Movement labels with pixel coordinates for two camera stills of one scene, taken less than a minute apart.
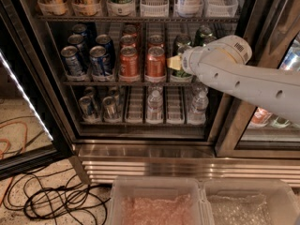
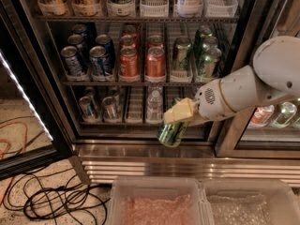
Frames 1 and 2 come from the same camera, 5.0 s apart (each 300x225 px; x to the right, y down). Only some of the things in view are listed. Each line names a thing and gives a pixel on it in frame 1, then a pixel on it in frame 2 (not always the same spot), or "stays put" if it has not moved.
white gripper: x=189 y=62 to x=208 y=101
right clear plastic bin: x=249 y=202 stays put
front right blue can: x=99 y=60 stays put
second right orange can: x=156 y=40 stays put
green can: x=202 y=33 stays put
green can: x=180 y=47 to x=171 y=133
